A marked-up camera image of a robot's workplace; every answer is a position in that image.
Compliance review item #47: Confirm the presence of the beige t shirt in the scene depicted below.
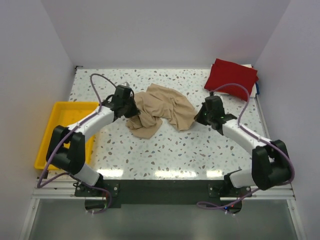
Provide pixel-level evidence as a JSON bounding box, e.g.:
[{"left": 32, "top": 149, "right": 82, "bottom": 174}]
[{"left": 126, "top": 83, "right": 197, "bottom": 139}]

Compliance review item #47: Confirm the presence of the red t shirt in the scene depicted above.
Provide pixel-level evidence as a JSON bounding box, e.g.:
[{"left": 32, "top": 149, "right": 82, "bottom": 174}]
[{"left": 204, "top": 58, "right": 259, "bottom": 101}]

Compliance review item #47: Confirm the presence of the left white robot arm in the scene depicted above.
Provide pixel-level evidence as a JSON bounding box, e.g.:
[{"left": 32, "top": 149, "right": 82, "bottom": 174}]
[{"left": 45, "top": 85, "right": 140, "bottom": 196}]

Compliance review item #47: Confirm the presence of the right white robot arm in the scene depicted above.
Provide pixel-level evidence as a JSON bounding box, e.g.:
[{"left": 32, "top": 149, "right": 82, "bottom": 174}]
[{"left": 194, "top": 95, "right": 295, "bottom": 197}]

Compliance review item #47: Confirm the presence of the blue folded t shirt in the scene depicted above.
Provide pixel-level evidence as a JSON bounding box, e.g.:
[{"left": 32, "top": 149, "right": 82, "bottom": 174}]
[{"left": 255, "top": 82, "right": 260, "bottom": 95}]

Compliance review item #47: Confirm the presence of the yellow plastic tray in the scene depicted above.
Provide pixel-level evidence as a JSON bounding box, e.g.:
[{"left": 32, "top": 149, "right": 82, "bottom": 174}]
[{"left": 34, "top": 101, "right": 99, "bottom": 170}]

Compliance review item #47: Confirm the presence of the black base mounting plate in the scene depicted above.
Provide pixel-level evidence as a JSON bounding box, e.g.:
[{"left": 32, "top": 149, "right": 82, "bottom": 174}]
[{"left": 73, "top": 179, "right": 251, "bottom": 211}]

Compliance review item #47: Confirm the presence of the aluminium frame rail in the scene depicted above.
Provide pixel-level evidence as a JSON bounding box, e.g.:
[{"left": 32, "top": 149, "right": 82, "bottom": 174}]
[{"left": 20, "top": 179, "right": 306, "bottom": 240}]

